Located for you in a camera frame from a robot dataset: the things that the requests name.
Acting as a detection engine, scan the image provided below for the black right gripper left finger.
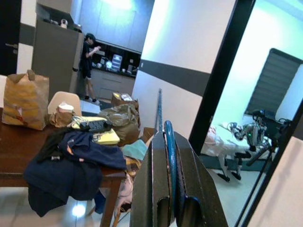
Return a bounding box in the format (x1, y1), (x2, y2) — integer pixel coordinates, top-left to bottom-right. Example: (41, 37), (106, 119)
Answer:
(129, 131), (171, 227)

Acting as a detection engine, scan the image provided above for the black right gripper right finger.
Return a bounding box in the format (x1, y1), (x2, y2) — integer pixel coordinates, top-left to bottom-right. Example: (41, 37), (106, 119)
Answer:
(174, 131), (229, 227)

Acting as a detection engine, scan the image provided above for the blue plastic hanger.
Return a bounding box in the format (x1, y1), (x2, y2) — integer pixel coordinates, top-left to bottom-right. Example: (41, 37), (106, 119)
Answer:
(155, 87), (202, 227)

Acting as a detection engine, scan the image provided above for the pink cloth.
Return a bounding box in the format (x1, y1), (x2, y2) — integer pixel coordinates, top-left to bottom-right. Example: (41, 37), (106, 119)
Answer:
(117, 174), (137, 215)

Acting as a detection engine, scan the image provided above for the teal cloth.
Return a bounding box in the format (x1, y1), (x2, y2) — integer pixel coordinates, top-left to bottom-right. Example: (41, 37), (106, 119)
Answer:
(122, 139), (149, 164)

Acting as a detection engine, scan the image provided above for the pale yellow pad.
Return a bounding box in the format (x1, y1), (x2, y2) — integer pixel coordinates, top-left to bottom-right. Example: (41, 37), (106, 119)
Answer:
(91, 129), (121, 145)

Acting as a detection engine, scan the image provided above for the silver humanoid robot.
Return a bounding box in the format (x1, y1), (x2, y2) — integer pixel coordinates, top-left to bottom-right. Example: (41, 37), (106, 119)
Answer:
(228, 108), (269, 152)

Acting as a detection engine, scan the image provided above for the crumpled brown bag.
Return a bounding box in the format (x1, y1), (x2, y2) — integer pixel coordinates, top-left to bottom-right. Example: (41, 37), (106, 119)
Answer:
(98, 104), (141, 148)

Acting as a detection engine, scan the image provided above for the navy garment with orange print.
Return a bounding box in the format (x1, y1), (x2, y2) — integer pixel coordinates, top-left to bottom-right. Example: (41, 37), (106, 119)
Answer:
(23, 131), (128, 218)

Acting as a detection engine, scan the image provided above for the black power strip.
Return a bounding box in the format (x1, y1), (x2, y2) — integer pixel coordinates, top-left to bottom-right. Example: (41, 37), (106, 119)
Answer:
(79, 118), (112, 133)

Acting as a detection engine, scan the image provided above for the brown bag with white contents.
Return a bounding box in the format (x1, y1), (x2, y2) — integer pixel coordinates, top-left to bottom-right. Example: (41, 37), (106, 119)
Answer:
(111, 91), (140, 107)

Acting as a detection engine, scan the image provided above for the black tripod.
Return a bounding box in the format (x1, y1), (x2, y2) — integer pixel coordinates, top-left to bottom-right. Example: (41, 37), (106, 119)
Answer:
(246, 119), (293, 168)

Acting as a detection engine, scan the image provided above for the black cloth garment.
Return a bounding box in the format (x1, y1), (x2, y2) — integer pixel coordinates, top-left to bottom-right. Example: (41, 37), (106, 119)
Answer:
(36, 131), (71, 164)

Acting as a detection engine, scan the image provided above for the grey kitchen counter cabinet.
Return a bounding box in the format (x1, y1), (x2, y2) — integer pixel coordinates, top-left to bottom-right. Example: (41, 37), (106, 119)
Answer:
(90, 67), (137, 100)

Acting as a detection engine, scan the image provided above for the small brown paper bag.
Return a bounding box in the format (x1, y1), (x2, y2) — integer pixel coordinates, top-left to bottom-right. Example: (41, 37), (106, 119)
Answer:
(48, 101), (76, 128)

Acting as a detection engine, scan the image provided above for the beige chair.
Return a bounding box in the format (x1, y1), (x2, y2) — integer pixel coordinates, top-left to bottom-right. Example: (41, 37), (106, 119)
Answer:
(48, 91), (83, 117)

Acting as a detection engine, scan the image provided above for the dark window blind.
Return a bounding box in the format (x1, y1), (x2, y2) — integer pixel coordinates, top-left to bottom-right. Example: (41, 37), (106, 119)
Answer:
(245, 48), (303, 117)

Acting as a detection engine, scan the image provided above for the clear stacked plastic container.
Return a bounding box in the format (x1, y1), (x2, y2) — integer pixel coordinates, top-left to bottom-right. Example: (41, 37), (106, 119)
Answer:
(111, 53), (123, 71)

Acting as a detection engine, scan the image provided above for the dark brown wooden table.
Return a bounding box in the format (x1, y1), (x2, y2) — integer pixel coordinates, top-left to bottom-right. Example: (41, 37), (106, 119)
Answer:
(0, 107), (130, 227)

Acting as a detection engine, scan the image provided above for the person in black clothes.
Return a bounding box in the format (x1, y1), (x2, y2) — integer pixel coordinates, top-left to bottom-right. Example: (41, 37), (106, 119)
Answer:
(80, 33), (103, 104)

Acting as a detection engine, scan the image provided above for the grey refrigerator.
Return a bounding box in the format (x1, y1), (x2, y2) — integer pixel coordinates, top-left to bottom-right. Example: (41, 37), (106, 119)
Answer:
(32, 18), (85, 98)

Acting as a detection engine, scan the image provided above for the tall black rectangular frame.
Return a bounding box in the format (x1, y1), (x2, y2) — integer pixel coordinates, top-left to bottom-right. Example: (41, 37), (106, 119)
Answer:
(188, 0), (303, 227)

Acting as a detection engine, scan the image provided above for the black door with silver handle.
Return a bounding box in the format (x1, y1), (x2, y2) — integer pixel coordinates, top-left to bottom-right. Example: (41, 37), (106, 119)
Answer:
(0, 0), (22, 77)

